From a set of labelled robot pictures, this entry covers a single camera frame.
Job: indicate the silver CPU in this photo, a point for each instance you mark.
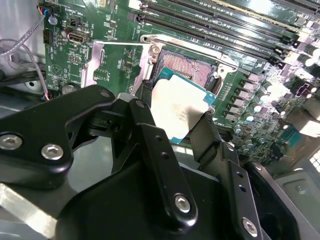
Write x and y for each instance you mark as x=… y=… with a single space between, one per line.
x=175 y=105

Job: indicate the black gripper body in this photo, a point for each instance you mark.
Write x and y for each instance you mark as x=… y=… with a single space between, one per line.
x=125 y=212

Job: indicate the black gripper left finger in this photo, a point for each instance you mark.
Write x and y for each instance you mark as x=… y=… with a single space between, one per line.
x=37 y=130

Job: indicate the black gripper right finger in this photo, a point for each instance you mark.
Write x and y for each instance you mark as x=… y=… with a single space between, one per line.
x=237 y=207

